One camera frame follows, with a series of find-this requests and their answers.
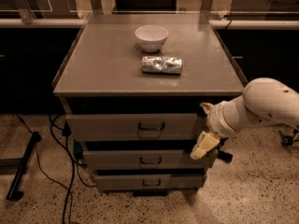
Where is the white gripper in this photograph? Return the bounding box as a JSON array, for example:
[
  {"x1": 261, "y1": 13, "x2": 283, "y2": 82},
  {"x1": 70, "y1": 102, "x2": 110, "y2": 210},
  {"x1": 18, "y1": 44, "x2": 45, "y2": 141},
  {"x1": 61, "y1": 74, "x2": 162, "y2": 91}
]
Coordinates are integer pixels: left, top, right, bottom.
[{"x1": 191, "y1": 101, "x2": 240, "y2": 160}]

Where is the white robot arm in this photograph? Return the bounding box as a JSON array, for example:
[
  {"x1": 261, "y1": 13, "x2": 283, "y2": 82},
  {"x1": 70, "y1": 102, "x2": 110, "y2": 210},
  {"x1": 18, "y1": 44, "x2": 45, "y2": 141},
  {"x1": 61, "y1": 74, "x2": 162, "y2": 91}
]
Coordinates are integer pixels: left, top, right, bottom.
[{"x1": 191, "y1": 77, "x2": 299, "y2": 160}]

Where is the grey top drawer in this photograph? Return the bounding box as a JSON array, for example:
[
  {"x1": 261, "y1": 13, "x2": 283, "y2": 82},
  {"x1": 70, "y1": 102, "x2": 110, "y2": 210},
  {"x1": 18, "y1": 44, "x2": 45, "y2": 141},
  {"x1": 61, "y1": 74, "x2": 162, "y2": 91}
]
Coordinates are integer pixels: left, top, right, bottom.
[{"x1": 66, "y1": 113, "x2": 206, "y2": 141}]

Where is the grey drawer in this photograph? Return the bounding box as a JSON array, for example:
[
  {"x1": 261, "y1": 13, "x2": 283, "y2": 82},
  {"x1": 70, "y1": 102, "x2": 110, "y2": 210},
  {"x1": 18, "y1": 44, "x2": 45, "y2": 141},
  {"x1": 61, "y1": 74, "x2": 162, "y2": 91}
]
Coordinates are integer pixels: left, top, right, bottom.
[
  {"x1": 95, "y1": 174, "x2": 206, "y2": 191},
  {"x1": 83, "y1": 149, "x2": 217, "y2": 170},
  {"x1": 66, "y1": 113, "x2": 206, "y2": 141}
]

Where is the grey bottom drawer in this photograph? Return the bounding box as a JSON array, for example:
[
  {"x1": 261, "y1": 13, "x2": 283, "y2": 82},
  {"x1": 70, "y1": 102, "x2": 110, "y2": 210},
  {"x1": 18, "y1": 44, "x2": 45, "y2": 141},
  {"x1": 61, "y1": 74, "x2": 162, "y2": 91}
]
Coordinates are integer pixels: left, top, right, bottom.
[{"x1": 95, "y1": 174, "x2": 206, "y2": 191}]

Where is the grey drawer cabinet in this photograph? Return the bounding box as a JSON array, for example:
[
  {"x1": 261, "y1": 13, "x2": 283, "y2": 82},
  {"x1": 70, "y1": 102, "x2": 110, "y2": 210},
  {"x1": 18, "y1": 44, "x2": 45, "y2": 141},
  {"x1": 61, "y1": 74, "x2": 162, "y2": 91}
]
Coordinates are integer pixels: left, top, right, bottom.
[{"x1": 54, "y1": 14, "x2": 243, "y2": 194}]

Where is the grey middle drawer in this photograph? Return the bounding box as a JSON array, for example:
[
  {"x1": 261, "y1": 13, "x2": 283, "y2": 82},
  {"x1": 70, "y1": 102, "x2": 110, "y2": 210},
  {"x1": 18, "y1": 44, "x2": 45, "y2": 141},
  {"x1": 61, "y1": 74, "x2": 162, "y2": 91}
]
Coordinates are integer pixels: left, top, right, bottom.
[{"x1": 83, "y1": 149, "x2": 217, "y2": 170}]

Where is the black caster wheel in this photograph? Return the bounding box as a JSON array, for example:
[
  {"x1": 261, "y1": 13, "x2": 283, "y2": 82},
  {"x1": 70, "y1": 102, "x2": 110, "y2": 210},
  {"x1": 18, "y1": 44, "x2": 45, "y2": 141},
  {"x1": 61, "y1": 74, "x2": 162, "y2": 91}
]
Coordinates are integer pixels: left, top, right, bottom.
[{"x1": 217, "y1": 150, "x2": 233, "y2": 163}]

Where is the crumpled silver foil packet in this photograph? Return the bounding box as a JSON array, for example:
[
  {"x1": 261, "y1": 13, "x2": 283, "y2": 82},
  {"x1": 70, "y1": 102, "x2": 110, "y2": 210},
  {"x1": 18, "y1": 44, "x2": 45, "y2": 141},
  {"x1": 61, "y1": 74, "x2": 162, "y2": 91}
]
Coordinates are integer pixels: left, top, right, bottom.
[{"x1": 141, "y1": 56, "x2": 183, "y2": 75}]

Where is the black wheeled base right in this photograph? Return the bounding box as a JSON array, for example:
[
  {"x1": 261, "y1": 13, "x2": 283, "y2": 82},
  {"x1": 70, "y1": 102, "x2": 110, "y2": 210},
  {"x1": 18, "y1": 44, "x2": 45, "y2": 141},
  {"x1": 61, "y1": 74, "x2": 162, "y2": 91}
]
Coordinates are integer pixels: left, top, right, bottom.
[{"x1": 278, "y1": 130, "x2": 299, "y2": 147}]

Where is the white ceramic bowl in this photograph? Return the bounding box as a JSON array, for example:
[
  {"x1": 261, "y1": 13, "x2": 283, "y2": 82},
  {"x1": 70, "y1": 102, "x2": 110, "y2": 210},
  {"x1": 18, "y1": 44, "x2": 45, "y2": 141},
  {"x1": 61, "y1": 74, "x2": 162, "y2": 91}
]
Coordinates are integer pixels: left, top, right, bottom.
[{"x1": 135, "y1": 25, "x2": 168, "y2": 53}]

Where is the black metal floor stand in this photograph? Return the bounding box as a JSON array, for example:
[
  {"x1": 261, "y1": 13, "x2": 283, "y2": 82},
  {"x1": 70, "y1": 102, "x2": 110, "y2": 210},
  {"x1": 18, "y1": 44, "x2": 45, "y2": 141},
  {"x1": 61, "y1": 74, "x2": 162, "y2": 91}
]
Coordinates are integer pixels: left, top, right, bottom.
[{"x1": 6, "y1": 132, "x2": 41, "y2": 201}]

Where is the black floor cable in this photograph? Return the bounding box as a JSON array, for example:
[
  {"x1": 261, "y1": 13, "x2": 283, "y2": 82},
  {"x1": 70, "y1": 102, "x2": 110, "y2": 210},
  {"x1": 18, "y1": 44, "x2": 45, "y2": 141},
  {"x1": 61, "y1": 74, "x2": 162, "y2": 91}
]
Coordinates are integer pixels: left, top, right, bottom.
[{"x1": 16, "y1": 113, "x2": 97, "y2": 224}]

